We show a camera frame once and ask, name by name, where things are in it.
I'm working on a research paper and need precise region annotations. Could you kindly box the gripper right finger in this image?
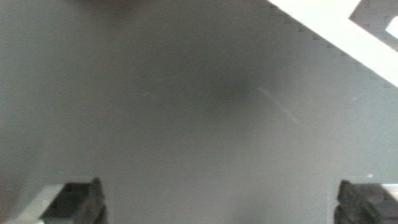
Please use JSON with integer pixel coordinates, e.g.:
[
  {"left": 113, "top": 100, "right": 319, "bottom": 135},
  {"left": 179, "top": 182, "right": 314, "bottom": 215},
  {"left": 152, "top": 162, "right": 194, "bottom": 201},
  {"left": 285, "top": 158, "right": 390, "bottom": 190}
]
[{"left": 335, "top": 180, "right": 398, "bottom": 224}]

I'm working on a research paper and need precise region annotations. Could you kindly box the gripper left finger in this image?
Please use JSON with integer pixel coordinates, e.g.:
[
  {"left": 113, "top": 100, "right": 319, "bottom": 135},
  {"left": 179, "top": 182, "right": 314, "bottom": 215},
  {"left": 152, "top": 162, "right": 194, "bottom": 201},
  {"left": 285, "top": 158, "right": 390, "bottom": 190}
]
[{"left": 40, "top": 178, "right": 109, "bottom": 224}]

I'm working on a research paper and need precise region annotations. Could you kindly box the white sheet with fiducial markers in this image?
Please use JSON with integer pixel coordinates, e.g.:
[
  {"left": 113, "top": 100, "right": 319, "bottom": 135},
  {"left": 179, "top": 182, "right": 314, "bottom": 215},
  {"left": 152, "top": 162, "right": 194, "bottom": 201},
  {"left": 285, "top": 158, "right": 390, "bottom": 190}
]
[{"left": 269, "top": 0, "right": 398, "bottom": 87}]

